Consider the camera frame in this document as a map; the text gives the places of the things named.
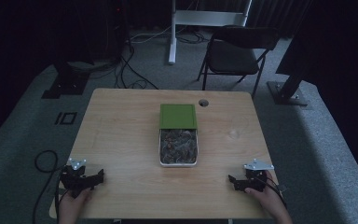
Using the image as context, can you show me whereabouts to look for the metal box of dried herbs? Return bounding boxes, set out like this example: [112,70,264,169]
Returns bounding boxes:
[158,127,200,168]

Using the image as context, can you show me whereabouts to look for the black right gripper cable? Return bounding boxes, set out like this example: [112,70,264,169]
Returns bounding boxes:
[259,175,289,210]

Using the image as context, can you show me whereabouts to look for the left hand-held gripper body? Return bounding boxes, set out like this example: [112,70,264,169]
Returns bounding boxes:
[59,157,91,199]

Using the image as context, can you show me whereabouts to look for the black folding chair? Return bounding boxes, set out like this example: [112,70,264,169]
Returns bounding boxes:
[197,25,280,98]

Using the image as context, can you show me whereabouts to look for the black floor cables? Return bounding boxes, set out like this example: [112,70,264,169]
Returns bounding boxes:
[68,29,211,91]

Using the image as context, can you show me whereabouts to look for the green box lid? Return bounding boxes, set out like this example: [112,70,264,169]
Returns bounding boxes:
[158,103,199,131]

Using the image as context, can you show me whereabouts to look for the black slanted stand with base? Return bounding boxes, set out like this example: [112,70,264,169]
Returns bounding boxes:
[267,36,311,107]

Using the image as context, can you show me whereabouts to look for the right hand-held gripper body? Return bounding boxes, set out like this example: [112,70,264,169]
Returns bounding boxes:
[242,158,276,193]

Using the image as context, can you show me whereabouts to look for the black stand with base plate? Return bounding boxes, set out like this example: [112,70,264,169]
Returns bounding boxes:
[41,60,91,100]

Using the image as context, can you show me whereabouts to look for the person's right hand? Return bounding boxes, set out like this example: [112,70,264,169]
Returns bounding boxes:
[244,170,285,217]

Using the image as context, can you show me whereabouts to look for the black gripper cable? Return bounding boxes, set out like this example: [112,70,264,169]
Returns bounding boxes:
[259,175,289,210]
[32,149,63,224]

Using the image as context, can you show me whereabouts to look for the person's left hand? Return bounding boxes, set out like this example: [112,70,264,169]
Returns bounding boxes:
[57,187,93,217]

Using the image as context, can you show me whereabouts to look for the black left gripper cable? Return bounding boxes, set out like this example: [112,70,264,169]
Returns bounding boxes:
[32,149,63,224]

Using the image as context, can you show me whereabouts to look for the white metal stand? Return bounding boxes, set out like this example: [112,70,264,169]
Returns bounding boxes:
[167,0,254,65]

